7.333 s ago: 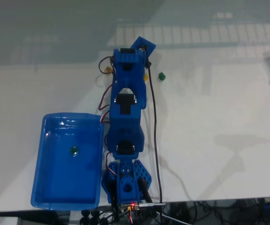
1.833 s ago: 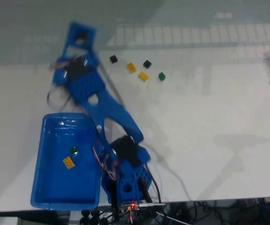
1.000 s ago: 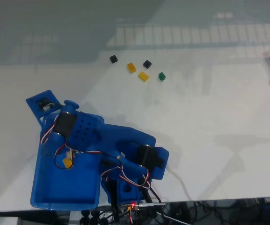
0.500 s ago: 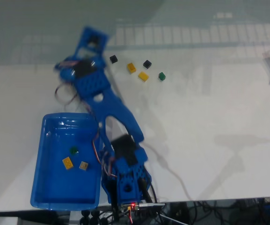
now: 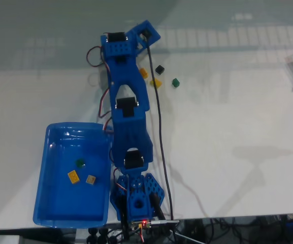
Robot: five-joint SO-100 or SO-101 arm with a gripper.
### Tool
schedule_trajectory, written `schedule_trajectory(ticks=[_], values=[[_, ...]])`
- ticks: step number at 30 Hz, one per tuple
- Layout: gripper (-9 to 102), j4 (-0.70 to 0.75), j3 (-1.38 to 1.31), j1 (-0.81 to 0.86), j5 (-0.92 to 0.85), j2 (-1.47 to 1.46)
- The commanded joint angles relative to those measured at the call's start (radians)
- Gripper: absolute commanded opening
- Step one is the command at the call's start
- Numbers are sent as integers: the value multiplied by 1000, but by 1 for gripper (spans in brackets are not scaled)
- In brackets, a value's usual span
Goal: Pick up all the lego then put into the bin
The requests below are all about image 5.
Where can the yellow rectangular lego brick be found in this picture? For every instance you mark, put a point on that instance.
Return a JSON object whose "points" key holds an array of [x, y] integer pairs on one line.
{"points": [[143, 73], [158, 82], [73, 176]]}

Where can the black clamp knob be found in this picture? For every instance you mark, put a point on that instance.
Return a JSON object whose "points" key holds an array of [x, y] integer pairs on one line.
{"points": [[93, 230], [103, 231]]}

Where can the green sloped lego brick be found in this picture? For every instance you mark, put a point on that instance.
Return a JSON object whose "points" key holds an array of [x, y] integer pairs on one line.
{"points": [[176, 82]]}

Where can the controller board with red light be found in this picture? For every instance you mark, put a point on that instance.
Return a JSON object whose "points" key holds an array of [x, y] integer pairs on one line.
{"points": [[142, 224]]}

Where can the green square lego brick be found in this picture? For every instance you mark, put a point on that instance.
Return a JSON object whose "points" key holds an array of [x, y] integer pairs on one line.
{"points": [[80, 163]]}

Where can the blue plastic bin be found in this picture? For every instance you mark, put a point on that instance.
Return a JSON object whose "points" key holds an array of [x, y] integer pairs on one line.
{"points": [[85, 203]]}

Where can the black power plug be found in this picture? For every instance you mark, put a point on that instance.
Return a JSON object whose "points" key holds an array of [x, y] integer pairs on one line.
{"points": [[157, 207]]}

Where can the black square lego brick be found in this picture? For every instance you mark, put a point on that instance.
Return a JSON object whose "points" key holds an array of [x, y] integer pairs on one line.
{"points": [[159, 69]]}

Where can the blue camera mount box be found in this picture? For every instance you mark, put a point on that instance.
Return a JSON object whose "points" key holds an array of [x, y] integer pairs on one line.
{"points": [[155, 35]]}

